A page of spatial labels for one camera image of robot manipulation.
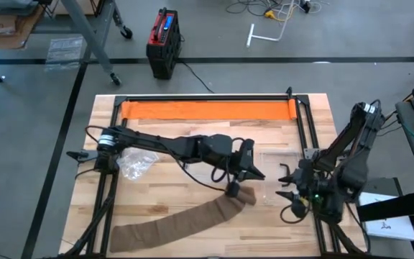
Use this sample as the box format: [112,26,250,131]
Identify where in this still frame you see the white papers on side table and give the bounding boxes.
[357,191,414,241]

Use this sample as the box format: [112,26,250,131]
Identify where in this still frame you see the black power cable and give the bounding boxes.
[177,59,216,94]

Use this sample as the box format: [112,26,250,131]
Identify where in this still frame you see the black aluminium rig frame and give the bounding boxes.
[58,86,369,259]

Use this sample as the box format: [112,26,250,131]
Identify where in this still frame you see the orange elastic bandage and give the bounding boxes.
[120,99,298,122]

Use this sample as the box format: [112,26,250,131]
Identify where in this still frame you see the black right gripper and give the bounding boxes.
[275,158,319,219]

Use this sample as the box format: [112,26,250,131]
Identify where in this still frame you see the clear lid with black handle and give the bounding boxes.
[259,150,311,206]

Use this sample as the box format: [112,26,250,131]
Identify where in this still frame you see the black flat beam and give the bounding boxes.
[356,189,414,222]

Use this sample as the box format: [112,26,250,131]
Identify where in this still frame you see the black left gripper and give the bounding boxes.
[225,138,266,198]

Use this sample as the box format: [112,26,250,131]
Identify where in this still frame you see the red black power station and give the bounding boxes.
[145,6,183,81]

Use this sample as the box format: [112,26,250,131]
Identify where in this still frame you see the brown elastic bandage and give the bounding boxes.
[109,186,257,253]

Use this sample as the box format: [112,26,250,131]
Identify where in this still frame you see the white T-shaped pipe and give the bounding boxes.
[246,0,296,48]

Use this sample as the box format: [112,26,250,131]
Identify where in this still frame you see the clear plastic bag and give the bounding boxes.
[116,147,160,182]

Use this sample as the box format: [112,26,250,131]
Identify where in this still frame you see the clear plastic packet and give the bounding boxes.
[45,35,85,71]

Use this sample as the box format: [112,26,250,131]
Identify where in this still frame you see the brown cardboard sheet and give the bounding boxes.
[0,5,45,50]

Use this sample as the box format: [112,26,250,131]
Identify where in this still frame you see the tangle of floor cables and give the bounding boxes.
[226,0,323,22]

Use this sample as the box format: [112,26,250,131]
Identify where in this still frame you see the grey workbench with casters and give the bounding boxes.
[59,0,134,87]

